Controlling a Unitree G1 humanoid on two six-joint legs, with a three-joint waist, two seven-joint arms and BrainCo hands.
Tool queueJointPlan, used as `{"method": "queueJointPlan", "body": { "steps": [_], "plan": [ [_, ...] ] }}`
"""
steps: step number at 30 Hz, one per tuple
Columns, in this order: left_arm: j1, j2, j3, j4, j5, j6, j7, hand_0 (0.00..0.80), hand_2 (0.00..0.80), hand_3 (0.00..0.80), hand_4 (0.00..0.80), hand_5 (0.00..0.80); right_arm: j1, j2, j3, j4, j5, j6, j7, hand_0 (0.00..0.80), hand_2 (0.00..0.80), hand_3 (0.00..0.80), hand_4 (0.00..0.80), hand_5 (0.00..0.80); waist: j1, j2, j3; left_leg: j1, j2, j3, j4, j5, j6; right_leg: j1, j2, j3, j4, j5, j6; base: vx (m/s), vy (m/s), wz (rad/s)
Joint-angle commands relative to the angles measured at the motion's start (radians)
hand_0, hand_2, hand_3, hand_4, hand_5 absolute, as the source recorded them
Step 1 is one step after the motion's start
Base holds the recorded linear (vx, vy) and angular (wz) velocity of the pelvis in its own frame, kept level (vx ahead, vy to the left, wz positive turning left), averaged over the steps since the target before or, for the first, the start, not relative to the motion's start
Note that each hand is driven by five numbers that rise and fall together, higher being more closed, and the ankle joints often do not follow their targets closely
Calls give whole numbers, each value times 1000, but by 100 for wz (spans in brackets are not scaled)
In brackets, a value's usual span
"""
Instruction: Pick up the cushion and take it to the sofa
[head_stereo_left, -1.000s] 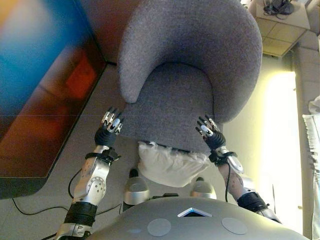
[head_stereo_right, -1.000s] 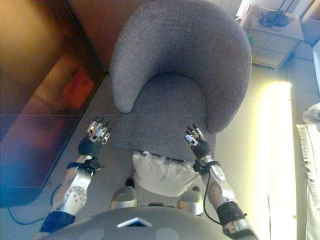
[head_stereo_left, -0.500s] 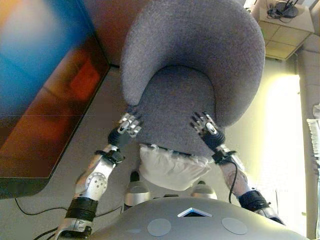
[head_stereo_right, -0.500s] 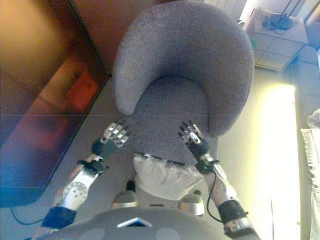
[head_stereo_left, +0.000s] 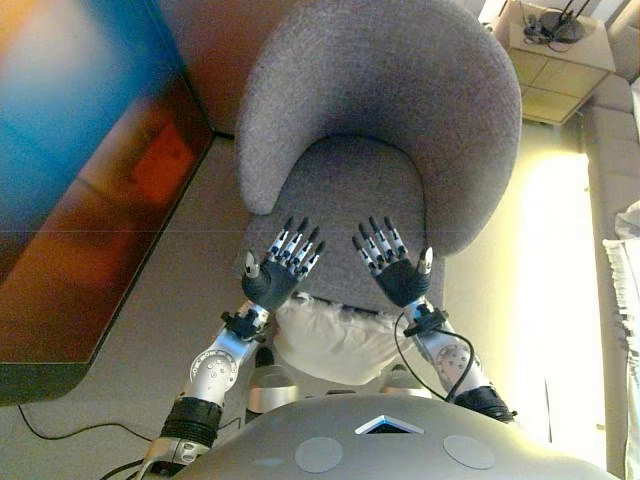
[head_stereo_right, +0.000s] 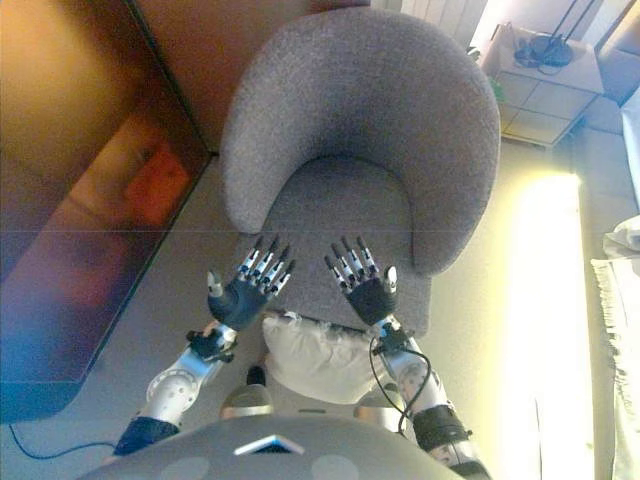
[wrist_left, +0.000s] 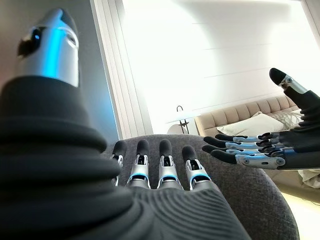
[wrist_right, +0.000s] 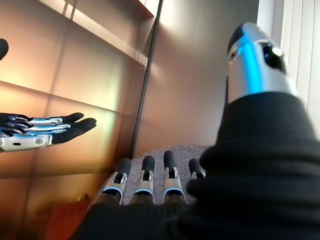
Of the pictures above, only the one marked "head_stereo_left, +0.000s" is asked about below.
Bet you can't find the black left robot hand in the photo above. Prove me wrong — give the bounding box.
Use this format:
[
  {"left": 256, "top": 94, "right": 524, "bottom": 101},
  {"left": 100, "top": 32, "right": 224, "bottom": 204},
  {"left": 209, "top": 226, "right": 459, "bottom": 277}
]
[{"left": 241, "top": 215, "right": 327, "bottom": 307}]

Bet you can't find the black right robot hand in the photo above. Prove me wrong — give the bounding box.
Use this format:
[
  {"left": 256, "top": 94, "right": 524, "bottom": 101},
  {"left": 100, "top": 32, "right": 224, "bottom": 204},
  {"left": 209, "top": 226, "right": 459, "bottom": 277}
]
[{"left": 351, "top": 214, "right": 435, "bottom": 309}]

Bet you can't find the white fringed cushion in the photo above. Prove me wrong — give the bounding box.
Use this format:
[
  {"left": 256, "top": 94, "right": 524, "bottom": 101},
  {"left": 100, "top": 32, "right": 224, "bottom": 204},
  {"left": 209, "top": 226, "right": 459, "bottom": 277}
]
[{"left": 272, "top": 294, "right": 409, "bottom": 386}]

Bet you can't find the grey upholstered sofa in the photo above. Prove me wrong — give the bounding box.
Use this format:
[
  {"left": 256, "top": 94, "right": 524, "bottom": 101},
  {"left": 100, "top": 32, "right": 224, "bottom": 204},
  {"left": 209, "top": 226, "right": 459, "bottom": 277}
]
[{"left": 582, "top": 0, "right": 640, "bottom": 480}]

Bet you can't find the silver right robot leg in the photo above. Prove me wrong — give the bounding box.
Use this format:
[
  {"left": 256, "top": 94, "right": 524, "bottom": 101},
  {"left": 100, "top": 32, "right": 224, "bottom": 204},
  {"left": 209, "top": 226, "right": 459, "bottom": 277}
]
[{"left": 382, "top": 363, "right": 436, "bottom": 401}]

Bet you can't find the silver robot leg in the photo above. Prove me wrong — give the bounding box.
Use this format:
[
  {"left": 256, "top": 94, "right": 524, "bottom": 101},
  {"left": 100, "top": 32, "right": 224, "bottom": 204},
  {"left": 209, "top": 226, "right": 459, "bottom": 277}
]
[
  {"left": 382, "top": 363, "right": 436, "bottom": 401},
  {"left": 247, "top": 347, "right": 299, "bottom": 416}
]

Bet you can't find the silver left robot leg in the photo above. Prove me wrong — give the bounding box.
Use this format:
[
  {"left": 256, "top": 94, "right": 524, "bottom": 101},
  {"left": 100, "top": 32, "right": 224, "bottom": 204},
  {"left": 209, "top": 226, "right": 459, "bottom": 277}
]
[{"left": 247, "top": 347, "right": 299, "bottom": 416}]

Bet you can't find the grey robot torso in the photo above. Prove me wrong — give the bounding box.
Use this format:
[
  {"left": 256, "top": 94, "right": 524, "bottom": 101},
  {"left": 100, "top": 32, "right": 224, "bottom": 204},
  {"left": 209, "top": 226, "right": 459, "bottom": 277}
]
[{"left": 169, "top": 392, "right": 621, "bottom": 480}]

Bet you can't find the reddish brown wooden cabinet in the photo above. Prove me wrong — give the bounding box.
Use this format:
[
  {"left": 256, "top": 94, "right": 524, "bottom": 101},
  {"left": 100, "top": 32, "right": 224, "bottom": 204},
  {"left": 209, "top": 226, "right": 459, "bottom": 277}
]
[{"left": 0, "top": 0, "right": 236, "bottom": 409}]

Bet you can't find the grey fabric armchair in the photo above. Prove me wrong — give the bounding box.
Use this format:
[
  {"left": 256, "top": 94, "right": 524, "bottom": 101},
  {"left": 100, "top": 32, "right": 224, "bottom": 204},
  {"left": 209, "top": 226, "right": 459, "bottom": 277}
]
[{"left": 234, "top": 0, "right": 524, "bottom": 321}]

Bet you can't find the beige bedside cabinet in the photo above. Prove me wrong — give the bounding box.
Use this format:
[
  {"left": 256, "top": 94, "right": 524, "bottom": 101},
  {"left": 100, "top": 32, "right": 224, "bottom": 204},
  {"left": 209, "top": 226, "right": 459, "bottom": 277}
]
[{"left": 477, "top": 0, "right": 619, "bottom": 126}]

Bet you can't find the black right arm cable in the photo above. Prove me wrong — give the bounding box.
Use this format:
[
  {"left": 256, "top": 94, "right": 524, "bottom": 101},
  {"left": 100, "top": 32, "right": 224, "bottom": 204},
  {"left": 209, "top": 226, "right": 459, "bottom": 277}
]
[{"left": 393, "top": 308, "right": 475, "bottom": 403}]

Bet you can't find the black floor cable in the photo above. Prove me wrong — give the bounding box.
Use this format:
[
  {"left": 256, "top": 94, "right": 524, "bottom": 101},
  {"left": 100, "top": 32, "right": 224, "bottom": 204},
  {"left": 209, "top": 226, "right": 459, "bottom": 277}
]
[{"left": 17, "top": 402, "right": 156, "bottom": 446}]

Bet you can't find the black cable bundle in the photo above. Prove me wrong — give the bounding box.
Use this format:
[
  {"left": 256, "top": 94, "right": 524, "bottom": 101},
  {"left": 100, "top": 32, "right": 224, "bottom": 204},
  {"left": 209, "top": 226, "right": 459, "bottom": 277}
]
[{"left": 522, "top": 13, "right": 576, "bottom": 54}]

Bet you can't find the black device with cables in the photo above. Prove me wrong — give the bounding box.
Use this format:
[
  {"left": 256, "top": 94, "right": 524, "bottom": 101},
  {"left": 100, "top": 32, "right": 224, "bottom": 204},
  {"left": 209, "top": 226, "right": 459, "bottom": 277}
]
[{"left": 537, "top": 0, "right": 594, "bottom": 44}]

